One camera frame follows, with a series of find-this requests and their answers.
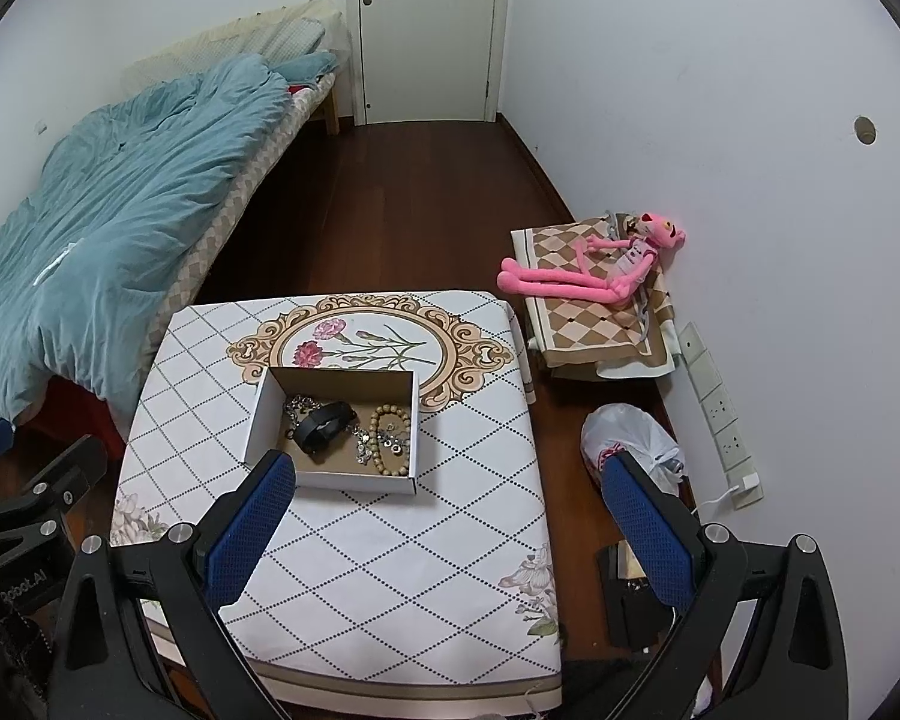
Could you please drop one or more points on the white diamond floral tablecloth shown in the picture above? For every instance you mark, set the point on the white diamond floral tablecloth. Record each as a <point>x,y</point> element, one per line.
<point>390,577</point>

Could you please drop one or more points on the black wristband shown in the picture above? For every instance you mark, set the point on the black wristband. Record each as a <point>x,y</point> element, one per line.
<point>322,427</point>

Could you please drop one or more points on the cardboard box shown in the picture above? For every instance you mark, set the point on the cardboard box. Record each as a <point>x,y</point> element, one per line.
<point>330,476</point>

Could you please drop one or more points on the checked pillow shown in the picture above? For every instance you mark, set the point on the checked pillow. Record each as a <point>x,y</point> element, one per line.
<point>289,34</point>

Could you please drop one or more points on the teal pillow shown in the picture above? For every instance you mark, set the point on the teal pillow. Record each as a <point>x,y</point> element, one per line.
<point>311,66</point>

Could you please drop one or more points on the white charger plug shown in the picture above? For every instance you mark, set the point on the white charger plug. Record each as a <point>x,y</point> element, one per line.
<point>750,482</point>

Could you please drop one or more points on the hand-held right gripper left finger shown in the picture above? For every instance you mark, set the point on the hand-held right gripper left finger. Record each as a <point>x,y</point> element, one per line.
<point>251,532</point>

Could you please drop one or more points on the teal blue blanket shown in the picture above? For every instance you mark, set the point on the teal blue blanket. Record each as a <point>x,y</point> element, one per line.
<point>112,240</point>

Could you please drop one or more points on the bed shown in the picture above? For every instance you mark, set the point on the bed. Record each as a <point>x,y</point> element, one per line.
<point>247,172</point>

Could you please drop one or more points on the white power strip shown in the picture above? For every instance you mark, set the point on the white power strip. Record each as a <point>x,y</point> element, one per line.
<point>720,405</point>

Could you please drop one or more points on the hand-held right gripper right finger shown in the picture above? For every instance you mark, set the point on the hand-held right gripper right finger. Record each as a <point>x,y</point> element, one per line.
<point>645,532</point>

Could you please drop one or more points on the pink plush toy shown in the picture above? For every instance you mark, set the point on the pink plush toy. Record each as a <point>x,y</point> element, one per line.
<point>570,281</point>

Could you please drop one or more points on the black box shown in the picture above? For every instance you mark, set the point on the black box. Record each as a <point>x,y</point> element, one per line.
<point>630,615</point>

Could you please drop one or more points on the white door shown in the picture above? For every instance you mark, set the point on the white door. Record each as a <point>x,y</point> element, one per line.
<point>427,30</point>

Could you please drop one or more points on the white plastic bag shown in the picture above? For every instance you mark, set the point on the white plastic bag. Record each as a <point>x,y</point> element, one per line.
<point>637,427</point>

